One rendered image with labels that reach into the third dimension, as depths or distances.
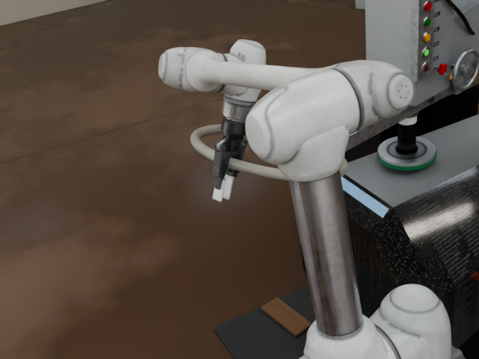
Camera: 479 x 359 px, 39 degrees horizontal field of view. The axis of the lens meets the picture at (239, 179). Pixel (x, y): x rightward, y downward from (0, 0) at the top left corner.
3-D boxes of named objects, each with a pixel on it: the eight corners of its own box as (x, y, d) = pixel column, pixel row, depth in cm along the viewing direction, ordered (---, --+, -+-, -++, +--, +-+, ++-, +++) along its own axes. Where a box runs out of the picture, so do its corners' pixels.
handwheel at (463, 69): (457, 76, 249) (459, 37, 241) (481, 82, 242) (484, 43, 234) (431, 90, 241) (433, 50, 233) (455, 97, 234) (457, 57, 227)
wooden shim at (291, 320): (261, 309, 320) (260, 307, 319) (277, 299, 325) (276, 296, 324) (296, 337, 302) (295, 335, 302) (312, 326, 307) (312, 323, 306)
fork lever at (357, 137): (425, 77, 266) (426, 65, 263) (468, 90, 252) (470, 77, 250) (297, 144, 231) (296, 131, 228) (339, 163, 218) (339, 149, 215)
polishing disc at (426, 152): (367, 158, 257) (367, 155, 256) (393, 133, 270) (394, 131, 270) (420, 172, 245) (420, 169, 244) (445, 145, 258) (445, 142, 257)
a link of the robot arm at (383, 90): (362, 48, 141) (308, 67, 136) (422, 48, 125) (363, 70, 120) (374, 107, 145) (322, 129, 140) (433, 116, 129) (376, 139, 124)
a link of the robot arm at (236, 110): (263, 101, 186) (259, 122, 188) (236, 92, 190) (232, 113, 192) (244, 103, 178) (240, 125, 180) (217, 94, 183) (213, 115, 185)
